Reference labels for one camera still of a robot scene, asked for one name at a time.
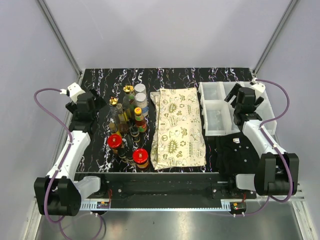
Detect small brown-cap bottle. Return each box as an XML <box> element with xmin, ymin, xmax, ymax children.
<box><xmin>108</xmin><ymin>122</ymin><xmax>122</xmax><ymax>137</ymax></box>

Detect blue-label spice jar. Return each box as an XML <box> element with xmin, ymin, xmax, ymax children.
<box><xmin>135</xmin><ymin>92</ymin><xmax>149</xmax><ymax>117</ymax></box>

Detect red-lid chili jar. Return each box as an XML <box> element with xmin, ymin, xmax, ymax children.
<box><xmin>107</xmin><ymin>134</ymin><xmax>124</xmax><ymax>154</ymax></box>
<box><xmin>132</xmin><ymin>148</ymin><xmax>149</xmax><ymax>170</ymax></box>

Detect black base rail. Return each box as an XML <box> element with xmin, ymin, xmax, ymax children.
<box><xmin>75</xmin><ymin>172</ymin><xmax>257</xmax><ymax>211</ymax></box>

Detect white compartment organizer bin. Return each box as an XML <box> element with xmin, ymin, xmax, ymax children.
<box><xmin>198</xmin><ymin>81</ymin><xmax>277</xmax><ymax>137</ymax></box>

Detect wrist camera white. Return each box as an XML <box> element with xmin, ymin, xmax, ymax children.
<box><xmin>60</xmin><ymin>82</ymin><xmax>85</xmax><ymax>103</ymax></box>
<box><xmin>250</xmin><ymin>77</ymin><xmax>266</xmax><ymax>97</ymax></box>

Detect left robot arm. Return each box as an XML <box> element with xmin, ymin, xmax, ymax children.
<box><xmin>34</xmin><ymin>89</ymin><xmax>108</xmax><ymax>221</ymax></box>

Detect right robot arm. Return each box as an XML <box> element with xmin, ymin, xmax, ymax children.
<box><xmin>224</xmin><ymin>82</ymin><xmax>299</xmax><ymax>199</ymax></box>

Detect grey-lid spice jar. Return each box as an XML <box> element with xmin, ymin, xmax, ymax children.
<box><xmin>134</xmin><ymin>83</ymin><xmax>147</xmax><ymax>95</ymax></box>

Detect gold-top glass oil bottle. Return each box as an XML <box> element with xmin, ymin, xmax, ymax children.
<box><xmin>123</xmin><ymin>85</ymin><xmax>137</xmax><ymax>120</ymax></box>

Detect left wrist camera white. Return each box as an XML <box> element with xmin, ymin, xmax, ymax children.
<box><xmin>60</xmin><ymin>82</ymin><xmax>85</xmax><ymax>103</ymax></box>

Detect black folded shirt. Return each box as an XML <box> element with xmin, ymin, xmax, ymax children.
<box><xmin>213</xmin><ymin>132</ymin><xmax>260</xmax><ymax>177</ymax></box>

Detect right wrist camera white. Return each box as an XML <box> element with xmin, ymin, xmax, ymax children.
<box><xmin>250</xmin><ymin>77</ymin><xmax>266</xmax><ymax>97</ymax></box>

